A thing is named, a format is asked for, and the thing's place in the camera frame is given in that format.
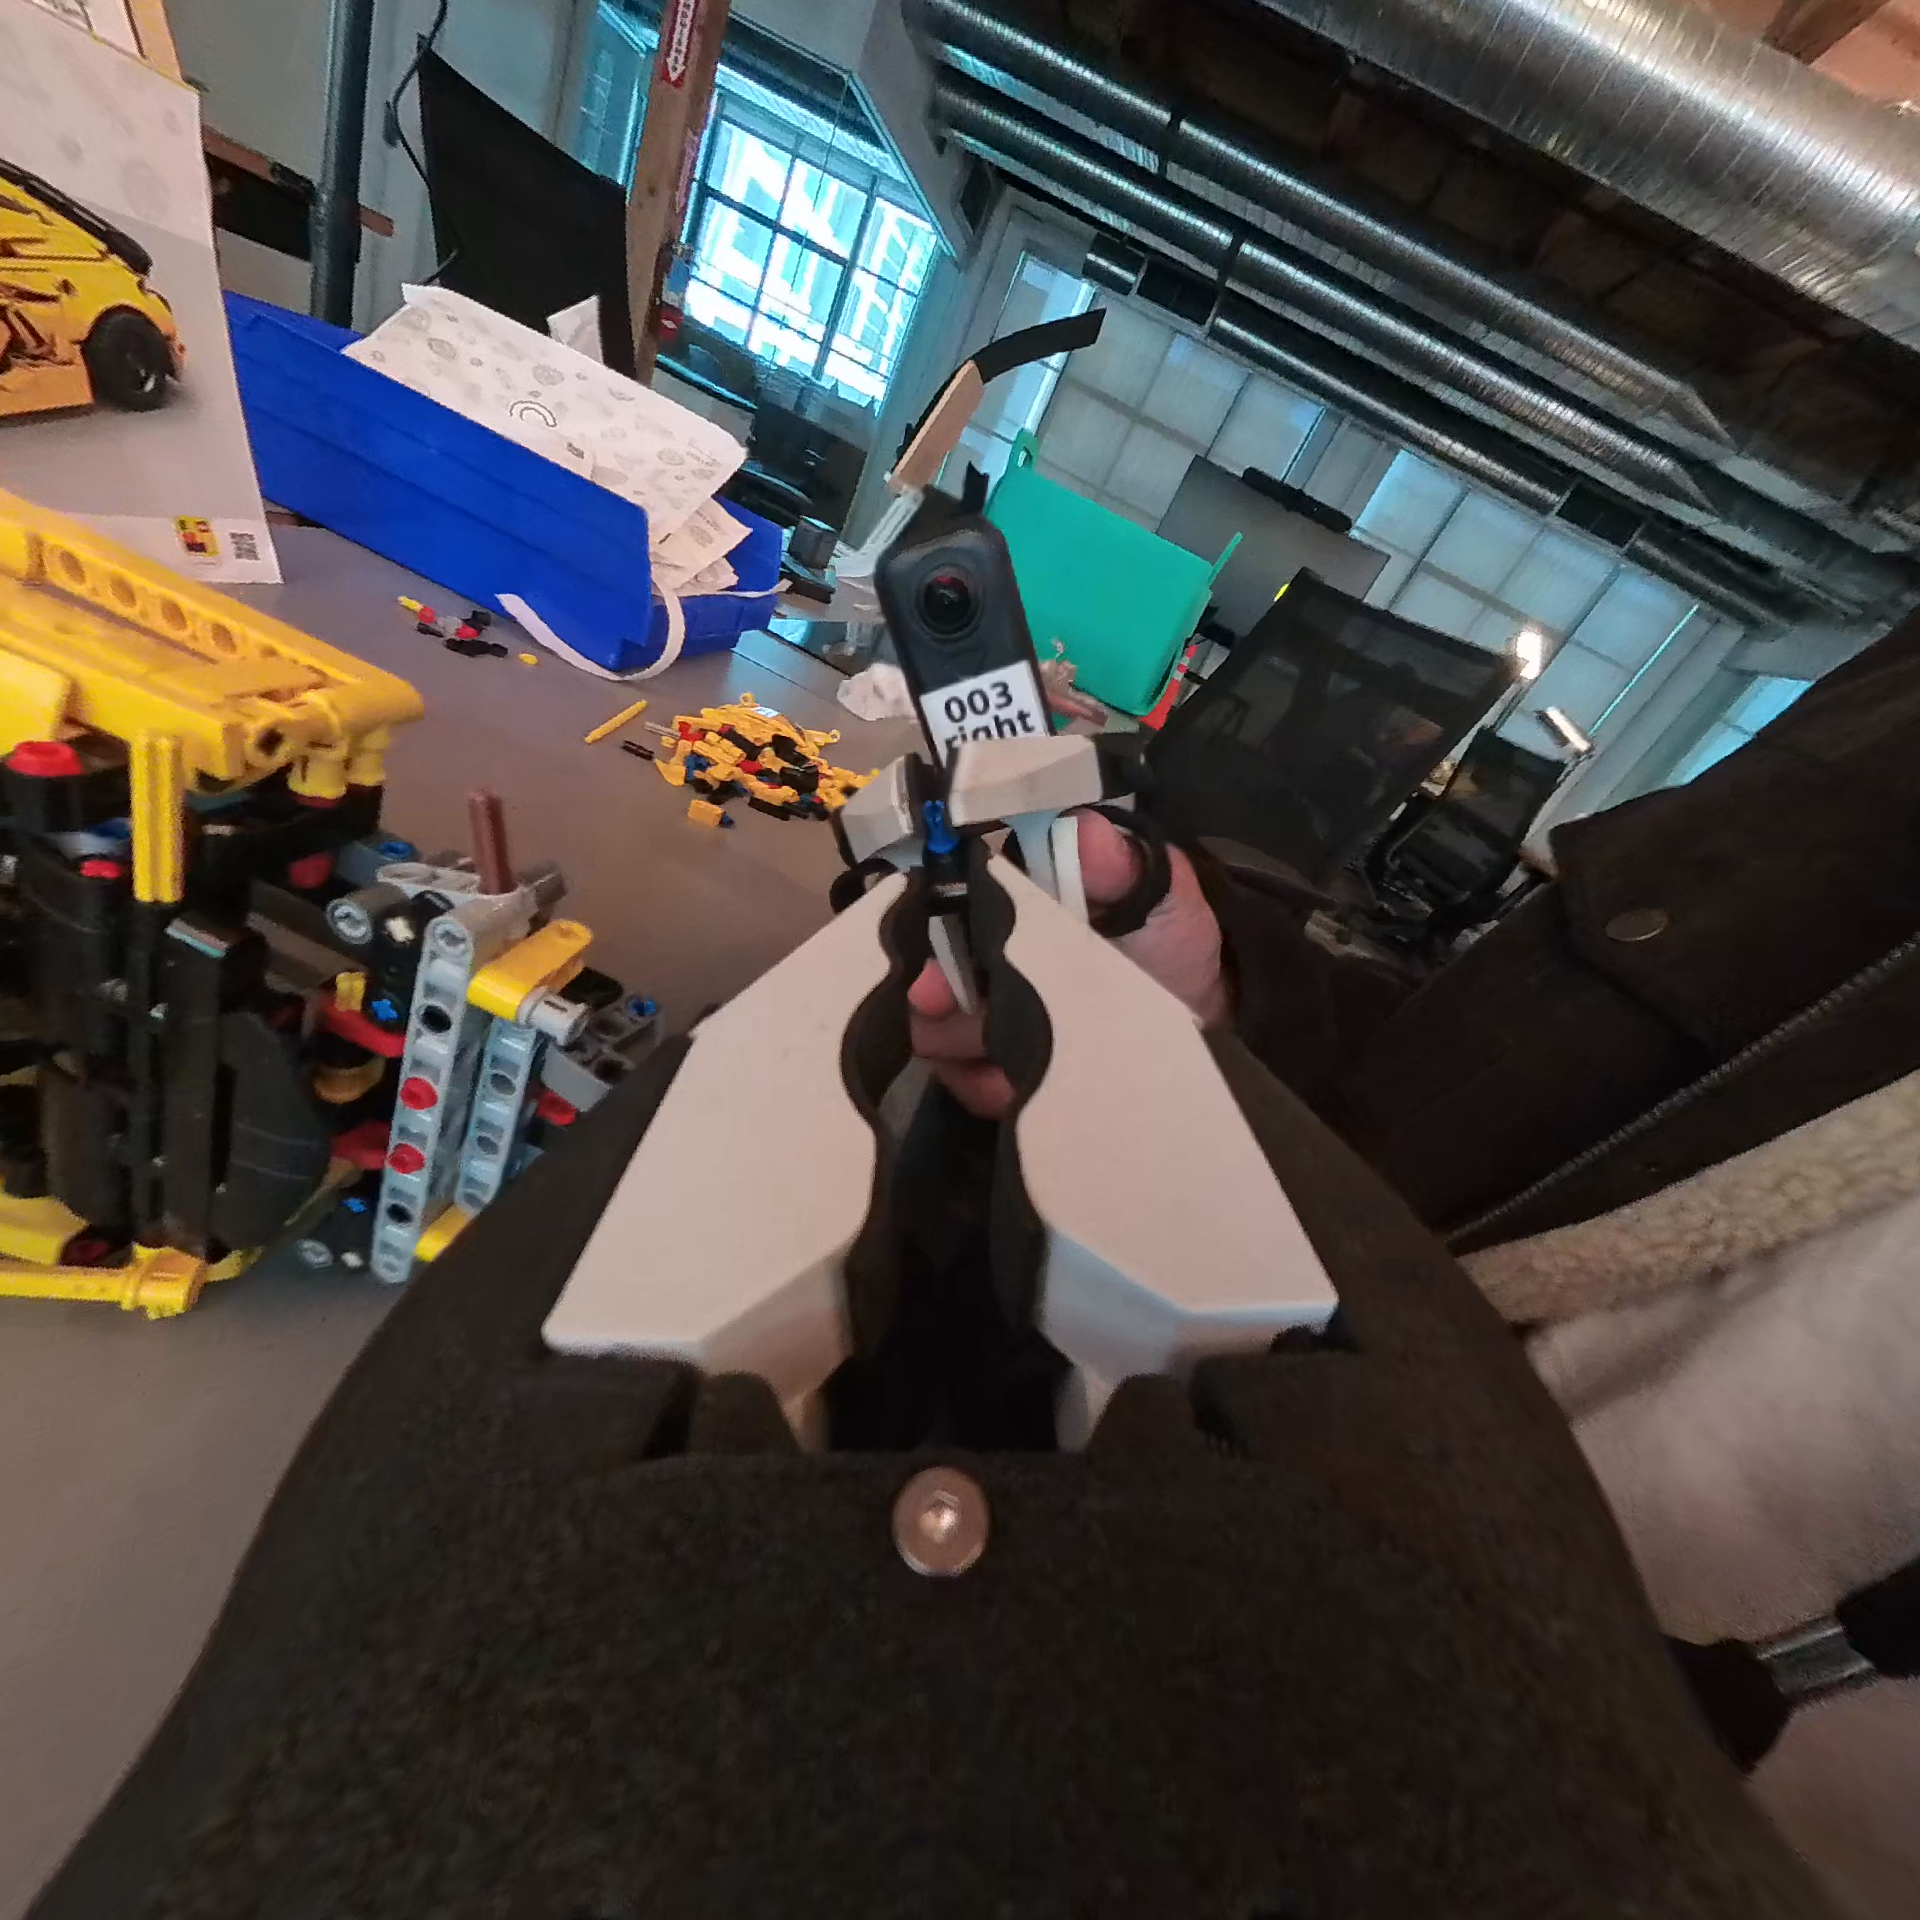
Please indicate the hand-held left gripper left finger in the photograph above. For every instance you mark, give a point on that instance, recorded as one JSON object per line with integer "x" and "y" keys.
{"x": 722, "y": 1171}

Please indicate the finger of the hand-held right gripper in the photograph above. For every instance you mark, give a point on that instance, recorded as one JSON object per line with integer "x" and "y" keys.
{"x": 878, "y": 821}
{"x": 1044, "y": 780}

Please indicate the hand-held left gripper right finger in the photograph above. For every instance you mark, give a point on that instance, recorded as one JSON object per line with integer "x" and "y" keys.
{"x": 1171, "y": 1171}

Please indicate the blue black toy pin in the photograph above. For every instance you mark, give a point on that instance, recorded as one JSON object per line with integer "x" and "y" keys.
{"x": 939, "y": 863}

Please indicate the pile of yellow toy bricks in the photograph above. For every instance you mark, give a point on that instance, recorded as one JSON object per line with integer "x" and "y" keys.
{"x": 750, "y": 765}

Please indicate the yellow toy car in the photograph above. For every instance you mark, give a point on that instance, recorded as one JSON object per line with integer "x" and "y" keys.
{"x": 195, "y": 630}

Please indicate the person's right forearm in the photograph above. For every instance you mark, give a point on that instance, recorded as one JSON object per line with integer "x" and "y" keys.
{"x": 1382, "y": 1037}

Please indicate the wooden desk lamp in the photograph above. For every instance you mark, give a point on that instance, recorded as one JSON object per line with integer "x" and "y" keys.
{"x": 946, "y": 422}

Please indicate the grey desk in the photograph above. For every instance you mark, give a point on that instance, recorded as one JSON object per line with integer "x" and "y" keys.
{"x": 149, "y": 1425}

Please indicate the person's right hand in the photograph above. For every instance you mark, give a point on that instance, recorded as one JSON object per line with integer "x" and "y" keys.
{"x": 1163, "y": 939}

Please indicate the crumpled white paper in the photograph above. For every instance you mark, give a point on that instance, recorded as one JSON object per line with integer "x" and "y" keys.
{"x": 878, "y": 699}

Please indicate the teal fabric bag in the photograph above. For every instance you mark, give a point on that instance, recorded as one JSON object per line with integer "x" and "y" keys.
{"x": 1096, "y": 587}

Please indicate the small dark box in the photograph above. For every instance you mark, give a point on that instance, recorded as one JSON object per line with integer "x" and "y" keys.
{"x": 814, "y": 543}

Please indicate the yellow toy axle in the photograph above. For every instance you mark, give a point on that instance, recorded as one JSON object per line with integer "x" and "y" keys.
{"x": 618, "y": 724}

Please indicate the white paper strip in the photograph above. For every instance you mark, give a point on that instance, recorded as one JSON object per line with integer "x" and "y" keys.
{"x": 674, "y": 628}

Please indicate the black mesh office chair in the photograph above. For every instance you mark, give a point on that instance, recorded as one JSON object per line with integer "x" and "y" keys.
{"x": 1319, "y": 704}

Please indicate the bundle of small paper bags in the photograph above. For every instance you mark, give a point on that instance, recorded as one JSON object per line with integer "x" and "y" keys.
{"x": 699, "y": 533}

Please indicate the paned window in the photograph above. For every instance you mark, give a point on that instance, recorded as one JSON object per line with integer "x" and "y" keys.
{"x": 797, "y": 254}

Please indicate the scatter of small toy pins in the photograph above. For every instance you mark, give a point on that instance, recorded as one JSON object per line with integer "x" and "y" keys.
{"x": 466, "y": 630}

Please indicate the lit panel lamp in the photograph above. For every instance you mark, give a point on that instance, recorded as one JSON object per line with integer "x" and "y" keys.
{"x": 1525, "y": 656}

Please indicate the large white printed paper bag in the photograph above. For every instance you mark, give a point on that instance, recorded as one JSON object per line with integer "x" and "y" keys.
{"x": 510, "y": 376}

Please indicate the blue plastic bin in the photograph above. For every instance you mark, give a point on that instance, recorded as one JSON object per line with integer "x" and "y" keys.
{"x": 422, "y": 465}

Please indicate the brown fleece-lined jacket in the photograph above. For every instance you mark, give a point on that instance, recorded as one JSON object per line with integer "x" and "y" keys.
{"x": 1725, "y": 839}

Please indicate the grey metal pole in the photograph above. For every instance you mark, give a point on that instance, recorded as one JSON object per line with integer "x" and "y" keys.
{"x": 341, "y": 149}

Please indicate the toy car instruction booklet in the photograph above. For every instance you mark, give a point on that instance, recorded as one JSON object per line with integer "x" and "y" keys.
{"x": 195, "y": 300}

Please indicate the wooden support post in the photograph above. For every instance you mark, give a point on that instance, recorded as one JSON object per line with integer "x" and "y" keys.
{"x": 675, "y": 182}

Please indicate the silver ventilation duct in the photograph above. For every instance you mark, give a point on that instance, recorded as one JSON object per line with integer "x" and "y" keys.
{"x": 1652, "y": 119}

